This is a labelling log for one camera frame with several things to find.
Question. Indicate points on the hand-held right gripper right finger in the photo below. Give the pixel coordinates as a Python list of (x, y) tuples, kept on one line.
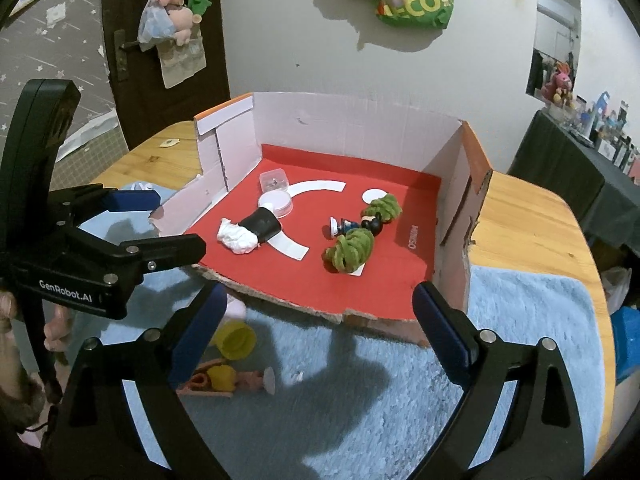
[(442, 330)]

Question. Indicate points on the green plush toy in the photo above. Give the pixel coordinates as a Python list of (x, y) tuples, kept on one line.
[(382, 208), (350, 252)]

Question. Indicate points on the small yellow cup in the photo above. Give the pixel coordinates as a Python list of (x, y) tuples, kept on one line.
[(222, 377)]

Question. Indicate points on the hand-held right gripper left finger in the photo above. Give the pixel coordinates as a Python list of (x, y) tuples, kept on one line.
[(197, 340)]

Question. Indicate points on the cardboard box with red bottom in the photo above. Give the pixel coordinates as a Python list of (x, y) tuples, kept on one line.
[(310, 280)]

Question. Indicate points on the pink plastic clip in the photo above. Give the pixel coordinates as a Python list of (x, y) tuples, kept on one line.
[(197, 385)]

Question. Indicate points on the white round lid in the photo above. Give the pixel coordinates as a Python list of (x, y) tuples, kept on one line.
[(276, 203)]

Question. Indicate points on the black and white sushi toy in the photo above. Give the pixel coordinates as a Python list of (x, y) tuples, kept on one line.
[(255, 227)]

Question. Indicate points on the person's left hand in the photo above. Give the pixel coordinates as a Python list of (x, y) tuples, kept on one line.
[(57, 332)]

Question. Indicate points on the small black blue figurine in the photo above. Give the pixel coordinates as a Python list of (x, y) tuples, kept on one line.
[(342, 225)]

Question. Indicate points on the dark wooden door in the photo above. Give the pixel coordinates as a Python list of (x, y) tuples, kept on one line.
[(210, 85)]

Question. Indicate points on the white plastic bag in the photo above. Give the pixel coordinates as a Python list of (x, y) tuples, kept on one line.
[(616, 287)]

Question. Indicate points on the clear plastic bag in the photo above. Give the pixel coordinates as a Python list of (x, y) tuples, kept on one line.
[(152, 25)]

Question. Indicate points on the person's left forearm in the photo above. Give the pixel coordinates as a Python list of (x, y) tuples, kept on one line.
[(20, 395)]

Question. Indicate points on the yellow bottle cap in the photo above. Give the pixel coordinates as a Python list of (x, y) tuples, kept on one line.
[(237, 340)]

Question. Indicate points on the row of bottles and boxes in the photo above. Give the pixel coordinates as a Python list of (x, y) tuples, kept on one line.
[(610, 130)]

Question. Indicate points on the pink pig plush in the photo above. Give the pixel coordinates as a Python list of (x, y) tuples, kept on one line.
[(184, 22)]

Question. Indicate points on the blue bin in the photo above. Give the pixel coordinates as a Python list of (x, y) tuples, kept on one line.
[(627, 345)]

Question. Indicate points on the wall mirror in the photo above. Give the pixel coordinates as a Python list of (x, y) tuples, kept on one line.
[(555, 35)]

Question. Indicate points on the light blue fluffy mat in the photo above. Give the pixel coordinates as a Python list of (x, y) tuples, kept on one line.
[(350, 410)]

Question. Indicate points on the pink rabbit plush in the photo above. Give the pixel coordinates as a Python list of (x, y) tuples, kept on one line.
[(559, 85)]

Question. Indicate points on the dark cloth covered table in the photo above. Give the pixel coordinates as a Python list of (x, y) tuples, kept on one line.
[(565, 175)]

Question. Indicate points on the small beige sticker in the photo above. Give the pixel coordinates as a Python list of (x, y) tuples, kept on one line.
[(170, 142)]

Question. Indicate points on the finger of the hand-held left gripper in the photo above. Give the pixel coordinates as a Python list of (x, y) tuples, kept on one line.
[(132, 201), (165, 250)]

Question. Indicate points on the small clear plastic case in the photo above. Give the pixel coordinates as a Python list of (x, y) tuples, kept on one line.
[(274, 180)]

